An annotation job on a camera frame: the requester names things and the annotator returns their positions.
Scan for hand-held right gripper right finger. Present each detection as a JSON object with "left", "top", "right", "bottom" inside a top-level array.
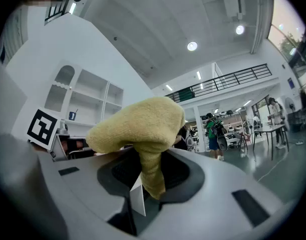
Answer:
[{"left": 139, "top": 148, "right": 297, "bottom": 240}]

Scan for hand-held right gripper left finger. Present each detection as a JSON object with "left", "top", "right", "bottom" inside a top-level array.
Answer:
[{"left": 39, "top": 146, "right": 143, "bottom": 222}]

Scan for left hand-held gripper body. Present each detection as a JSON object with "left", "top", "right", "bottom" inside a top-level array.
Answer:
[{"left": 26, "top": 107, "right": 71, "bottom": 163}]

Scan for white shelf unit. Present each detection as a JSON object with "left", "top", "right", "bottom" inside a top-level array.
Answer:
[{"left": 44, "top": 64, "right": 125, "bottom": 135}]

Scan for yellow cleaning cloth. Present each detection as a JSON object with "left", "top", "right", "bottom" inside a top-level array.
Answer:
[{"left": 85, "top": 96, "right": 186, "bottom": 201}]

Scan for ribbed glass cabinet door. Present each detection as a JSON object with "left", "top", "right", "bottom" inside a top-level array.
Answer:
[{"left": 44, "top": 65, "right": 75, "bottom": 112}]

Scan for red chair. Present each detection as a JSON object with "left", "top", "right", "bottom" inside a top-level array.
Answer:
[{"left": 239, "top": 131, "right": 253, "bottom": 151}]

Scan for dark-legged table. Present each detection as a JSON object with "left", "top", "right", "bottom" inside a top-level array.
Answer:
[{"left": 252, "top": 123, "right": 290, "bottom": 161}]

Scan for black metal railing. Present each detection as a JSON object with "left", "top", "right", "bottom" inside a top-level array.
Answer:
[
  {"left": 165, "top": 63, "right": 273, "bottom": 103},
  {"left": 44, "top": 0, "right": 68, "bottom": 26}
]

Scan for standing fan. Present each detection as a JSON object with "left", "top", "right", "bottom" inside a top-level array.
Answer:
[{"left": 282, "top": 96, "right": 296, "bottom": 132}]

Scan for large glass window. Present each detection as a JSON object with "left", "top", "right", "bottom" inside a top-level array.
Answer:
[{"left": 266, "top": 0, "right": 306, "bottom": 85}]

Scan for white ceiling air conditioner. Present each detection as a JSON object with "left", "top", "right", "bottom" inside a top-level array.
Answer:
[{"left": 220, "top": 0, "right": 246, "bottom": 20}]

